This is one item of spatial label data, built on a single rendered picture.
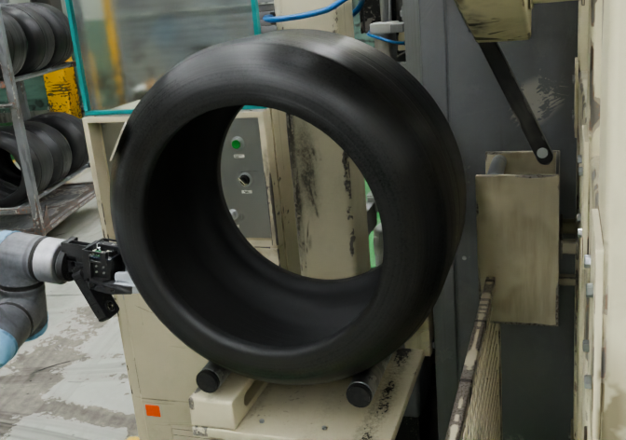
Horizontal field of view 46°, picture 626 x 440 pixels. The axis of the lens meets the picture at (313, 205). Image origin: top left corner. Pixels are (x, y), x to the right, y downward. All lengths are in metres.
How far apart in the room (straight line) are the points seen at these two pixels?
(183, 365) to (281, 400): 0.85
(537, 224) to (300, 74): 0.56
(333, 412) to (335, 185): 0.46
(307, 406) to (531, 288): 0.48
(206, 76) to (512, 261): 0.67
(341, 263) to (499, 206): 0.38
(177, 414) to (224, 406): 1.01
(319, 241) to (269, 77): 0.56
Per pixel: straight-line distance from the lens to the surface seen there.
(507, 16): 1.18
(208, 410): 1.40
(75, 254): 1.50
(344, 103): 1.08
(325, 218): 1.56
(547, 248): 1.43
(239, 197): 2.04
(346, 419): 1.39
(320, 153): 1.52
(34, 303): 1.61
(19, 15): 5.40
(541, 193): 1.40
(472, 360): 1.16
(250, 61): 1.13
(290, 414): 1.42
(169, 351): 2.28
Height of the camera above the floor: 1.56
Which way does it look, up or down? 16 degrees down
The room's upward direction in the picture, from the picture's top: 5 degrees counter-clockwise
